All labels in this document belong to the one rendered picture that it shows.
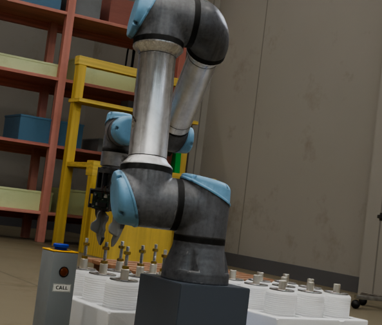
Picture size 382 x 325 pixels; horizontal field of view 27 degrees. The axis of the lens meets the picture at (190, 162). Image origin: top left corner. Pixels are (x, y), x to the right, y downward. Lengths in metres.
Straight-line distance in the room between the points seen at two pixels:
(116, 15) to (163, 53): 6.44
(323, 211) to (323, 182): 0.24
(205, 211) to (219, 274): 0.14
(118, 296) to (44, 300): 0.19
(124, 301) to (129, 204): 0.46
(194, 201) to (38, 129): 6.10
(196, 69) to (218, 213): 0.38
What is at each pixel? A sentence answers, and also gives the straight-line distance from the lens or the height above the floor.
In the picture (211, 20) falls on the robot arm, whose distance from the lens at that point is 1.85.
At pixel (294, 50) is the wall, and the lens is 7.33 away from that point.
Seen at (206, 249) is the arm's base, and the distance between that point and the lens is 1.76.
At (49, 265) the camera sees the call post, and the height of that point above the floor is 0.27.
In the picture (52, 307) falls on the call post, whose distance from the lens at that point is 2.08.
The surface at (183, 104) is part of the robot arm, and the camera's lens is 2.03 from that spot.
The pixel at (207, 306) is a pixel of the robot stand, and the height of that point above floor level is 0.26.
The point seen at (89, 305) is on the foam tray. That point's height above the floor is 0.18.
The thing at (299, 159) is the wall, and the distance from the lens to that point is 6.99.
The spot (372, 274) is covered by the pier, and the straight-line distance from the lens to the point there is 6.01.
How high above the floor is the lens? 0.45
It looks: 4 degrees up
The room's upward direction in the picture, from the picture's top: 7 degrees clockwise
